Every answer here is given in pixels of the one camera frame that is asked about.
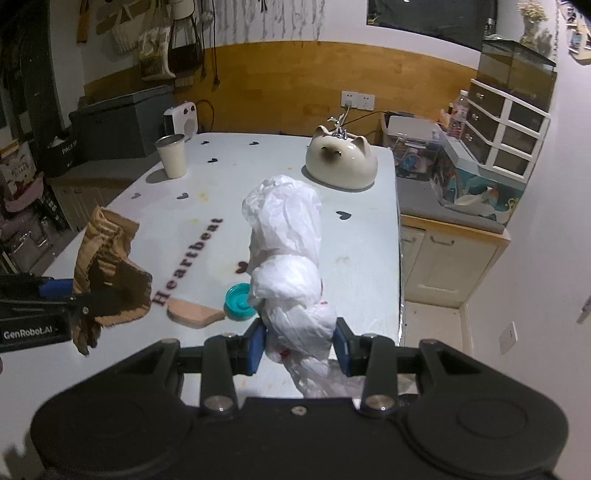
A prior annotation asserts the wooden piece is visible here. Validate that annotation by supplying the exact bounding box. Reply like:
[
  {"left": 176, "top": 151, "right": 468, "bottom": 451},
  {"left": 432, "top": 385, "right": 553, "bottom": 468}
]
[{"left": 166, "top": 298, "right": 225, "bottom": 329}]

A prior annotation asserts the cream lower cabinet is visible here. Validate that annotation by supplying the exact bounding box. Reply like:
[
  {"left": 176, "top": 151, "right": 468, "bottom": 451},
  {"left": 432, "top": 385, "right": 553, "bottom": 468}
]
[{"left": 400, "top": 214, "right": 510, "bottom": 308}]

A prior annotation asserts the hanging tote bag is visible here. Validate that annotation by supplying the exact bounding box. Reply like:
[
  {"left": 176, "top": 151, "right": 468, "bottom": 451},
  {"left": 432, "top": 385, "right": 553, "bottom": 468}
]
[{"left": 137, "top": 6, "right": 175, "bottom": 81}]

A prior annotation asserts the white drawer organizer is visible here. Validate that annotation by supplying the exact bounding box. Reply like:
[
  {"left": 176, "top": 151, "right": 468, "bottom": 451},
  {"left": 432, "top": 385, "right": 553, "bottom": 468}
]
[{"left": 461, "top": 79, "right": 551, "bottom": 184}]

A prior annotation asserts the plastic water bottle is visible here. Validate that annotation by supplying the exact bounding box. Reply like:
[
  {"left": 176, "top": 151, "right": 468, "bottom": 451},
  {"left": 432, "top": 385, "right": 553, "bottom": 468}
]
[{"left": 447, "top": 90, "right": 470, "bottom": 139}]

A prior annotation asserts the glass fish tank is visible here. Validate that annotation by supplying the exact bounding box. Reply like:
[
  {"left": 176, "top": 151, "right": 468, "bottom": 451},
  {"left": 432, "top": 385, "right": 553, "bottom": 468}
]
[{"left": 476, "top": 40, "right": 557, "bottom": 111}]

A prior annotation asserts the white small heater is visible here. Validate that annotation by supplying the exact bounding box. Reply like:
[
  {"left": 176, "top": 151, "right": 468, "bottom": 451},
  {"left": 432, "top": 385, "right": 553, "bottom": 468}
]
[{"left": 163, "top": 102, "right": 198, "bottom": 141}]

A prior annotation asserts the clear plastic storage box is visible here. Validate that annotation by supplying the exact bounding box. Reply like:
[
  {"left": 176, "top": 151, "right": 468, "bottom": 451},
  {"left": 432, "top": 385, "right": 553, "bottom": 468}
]
[{"left": 382, "top": 112, "right": 444, "bottom": 181}]

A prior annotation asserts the white plastic bag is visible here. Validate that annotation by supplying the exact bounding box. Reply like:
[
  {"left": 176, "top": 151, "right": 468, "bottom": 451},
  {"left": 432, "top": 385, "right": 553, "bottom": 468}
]
[{"left": 242, "top": 175, "right": 363, "bottom": 398}]

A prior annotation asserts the white cat-shaped ceramic bowl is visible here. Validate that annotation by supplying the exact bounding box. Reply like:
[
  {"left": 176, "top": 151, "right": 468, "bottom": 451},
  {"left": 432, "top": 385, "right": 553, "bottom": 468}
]
[{"left": 304, "top": 122, "right": 378, "bottom": 191}]

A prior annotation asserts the cream paper cup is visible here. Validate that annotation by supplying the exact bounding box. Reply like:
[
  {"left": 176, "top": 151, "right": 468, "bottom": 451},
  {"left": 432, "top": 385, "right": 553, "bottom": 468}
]
[{"left": 155, "top": 134, "right": 186, "bottom": 179}]

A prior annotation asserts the teal patterned box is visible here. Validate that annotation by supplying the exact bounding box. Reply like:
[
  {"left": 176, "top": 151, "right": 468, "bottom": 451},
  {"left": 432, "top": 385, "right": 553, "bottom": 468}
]
[{"left": 432, "top": 136, "right": 526, "bottom": 226}]

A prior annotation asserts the dark grey storage chest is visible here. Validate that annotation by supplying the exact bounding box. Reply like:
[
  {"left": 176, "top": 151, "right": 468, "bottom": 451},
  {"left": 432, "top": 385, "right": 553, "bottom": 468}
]
[{"left": 69, "top": 85, "right": 174, "bottom": 161}]

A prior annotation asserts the white wall socket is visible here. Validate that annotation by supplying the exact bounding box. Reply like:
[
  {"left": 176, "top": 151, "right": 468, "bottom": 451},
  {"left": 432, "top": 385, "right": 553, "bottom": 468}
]
[{"left": 341, "top": 91, "right": 375, "bottom": 111}]

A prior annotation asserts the teal plastic lid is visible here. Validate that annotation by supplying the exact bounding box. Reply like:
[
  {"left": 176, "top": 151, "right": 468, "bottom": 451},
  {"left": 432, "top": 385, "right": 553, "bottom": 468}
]
[{"left": 223, "top": 283, "right": 256, "bottom": 321}]

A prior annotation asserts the white wall switch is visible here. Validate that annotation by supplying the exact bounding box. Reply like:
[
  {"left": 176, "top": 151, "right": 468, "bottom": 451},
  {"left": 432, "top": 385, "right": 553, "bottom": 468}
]
[{"left": 499, "top": 322, "right": 518, "bottom": 355}]

